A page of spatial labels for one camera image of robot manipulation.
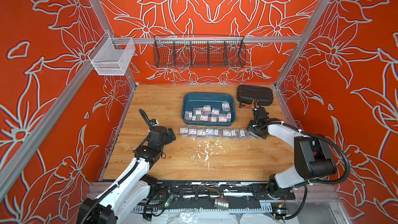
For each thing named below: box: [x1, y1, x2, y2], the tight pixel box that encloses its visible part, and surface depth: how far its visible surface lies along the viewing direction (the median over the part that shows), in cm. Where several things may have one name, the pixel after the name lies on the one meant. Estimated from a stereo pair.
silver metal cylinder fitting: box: [214, 197, 230, 210], surface depth 68 cm
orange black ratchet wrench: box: [238, 102, 253, 109], surface depth 107 cm
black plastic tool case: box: [236, 84, 274, 106], surface depth 109 cm
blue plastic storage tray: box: [181, 92, 237, 127], surface depth 102 cm
